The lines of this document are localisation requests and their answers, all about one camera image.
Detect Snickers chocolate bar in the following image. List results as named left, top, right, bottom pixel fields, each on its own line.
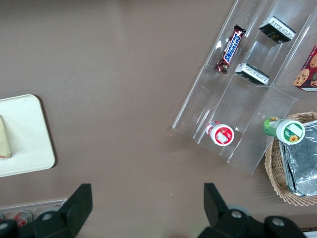
left=214, top=24, right=247, bottom=75

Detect cream plastic tray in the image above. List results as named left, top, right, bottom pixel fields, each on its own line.
left=0, top=93, right=56, bottom=178

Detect clear acrylic tiered rack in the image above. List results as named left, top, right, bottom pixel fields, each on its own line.
left=171, top=0, right=317, bottom=176

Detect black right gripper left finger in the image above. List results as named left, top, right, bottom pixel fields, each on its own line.
left=18, top=183, right=93, bottom=238

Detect green-labelled yogurt bottle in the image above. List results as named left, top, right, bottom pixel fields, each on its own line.
left=262, top=116, right=306, bottom=145

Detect silver foil packets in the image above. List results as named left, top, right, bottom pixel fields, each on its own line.
left=277, top=121, right=317, bottom=198

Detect clear acrylic bottle rack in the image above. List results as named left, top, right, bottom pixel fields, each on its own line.
left=0, top=197, right=69, bottom=224

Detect red chocolate-chip cookie box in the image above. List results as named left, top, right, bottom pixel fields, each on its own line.
left=293, top=44, right=317, bottom=93

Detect light wicker basket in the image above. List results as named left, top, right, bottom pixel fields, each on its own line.
left=264, top=111, right=317, bottom=207

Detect black chocolate box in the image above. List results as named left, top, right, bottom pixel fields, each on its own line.
left=258, top=16, right=297, bottom=45
left=234, top=62, right=270, bottom=87

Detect red-capped yogurt bottle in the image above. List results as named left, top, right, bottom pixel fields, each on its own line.
left=205, top=120, right=235, bottom=147

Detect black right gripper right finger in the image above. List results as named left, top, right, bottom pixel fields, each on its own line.
left=198, top=183, right=267, bottom=238

